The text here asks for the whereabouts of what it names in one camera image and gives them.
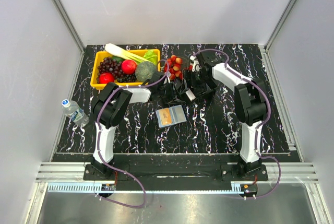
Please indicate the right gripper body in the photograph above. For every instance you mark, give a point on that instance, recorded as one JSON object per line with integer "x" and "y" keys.
{"x": 195, "y": 75}

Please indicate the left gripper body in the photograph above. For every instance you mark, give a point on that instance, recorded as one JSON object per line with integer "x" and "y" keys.
{"x": 167, "y": 93}

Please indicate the black card box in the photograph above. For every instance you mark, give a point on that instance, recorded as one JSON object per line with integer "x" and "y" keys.
{"x": 183, "y": 96}

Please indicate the brown credit card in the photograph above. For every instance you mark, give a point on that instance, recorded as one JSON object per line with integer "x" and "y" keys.
{"x": 164, "y": 117}

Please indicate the black card holder wallet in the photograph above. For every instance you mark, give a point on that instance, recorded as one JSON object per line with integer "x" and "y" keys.
{"x": 178, "y": 115}

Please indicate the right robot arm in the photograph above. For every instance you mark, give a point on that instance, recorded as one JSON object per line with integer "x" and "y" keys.
{"x": 251, "y": 106}

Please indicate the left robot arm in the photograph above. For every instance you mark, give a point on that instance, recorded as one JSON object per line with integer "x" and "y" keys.
{"x": 110, "y": 106}

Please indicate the red cherry bunch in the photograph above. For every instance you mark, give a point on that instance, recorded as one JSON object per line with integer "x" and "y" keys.
{"x": 173, "y": 68}

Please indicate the green cantaloupe melon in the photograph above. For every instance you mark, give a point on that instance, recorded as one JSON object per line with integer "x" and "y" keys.
{"x": 145, "y": 70}

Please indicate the green lettuce leaf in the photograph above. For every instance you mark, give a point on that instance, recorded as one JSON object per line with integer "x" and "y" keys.
{"x": 151, "y": 56}

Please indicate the red apple upper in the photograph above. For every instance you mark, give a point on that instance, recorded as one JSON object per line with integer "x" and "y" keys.
{"x": 128, "y": 66}

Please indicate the red apple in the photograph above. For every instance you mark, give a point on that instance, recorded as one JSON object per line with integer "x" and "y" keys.
{"x": 128, "y": 66}
{"x": 106, "y": 78}

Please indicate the green avocado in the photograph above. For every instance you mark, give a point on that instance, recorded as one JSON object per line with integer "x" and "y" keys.
{"x": 117, "y": 59}

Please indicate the red apple lower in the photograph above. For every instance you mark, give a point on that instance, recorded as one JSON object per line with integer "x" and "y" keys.
{"x": 106, "y": 78}

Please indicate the purple grape bunch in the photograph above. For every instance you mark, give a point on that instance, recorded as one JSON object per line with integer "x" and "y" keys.
{"x": 109, "y": 66}

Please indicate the white green leek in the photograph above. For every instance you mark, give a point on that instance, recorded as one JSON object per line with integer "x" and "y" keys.
{"x": 122, "y": 53}

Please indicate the plastic water bottle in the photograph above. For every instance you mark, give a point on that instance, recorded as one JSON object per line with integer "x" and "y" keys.
{"x": 75, "y": 113}

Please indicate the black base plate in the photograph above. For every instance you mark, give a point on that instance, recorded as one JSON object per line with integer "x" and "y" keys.
{"x": 178, "y": 172}

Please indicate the aluminium frame rail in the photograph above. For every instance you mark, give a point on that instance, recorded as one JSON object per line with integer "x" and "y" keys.
{"x": 291, "y": 172}

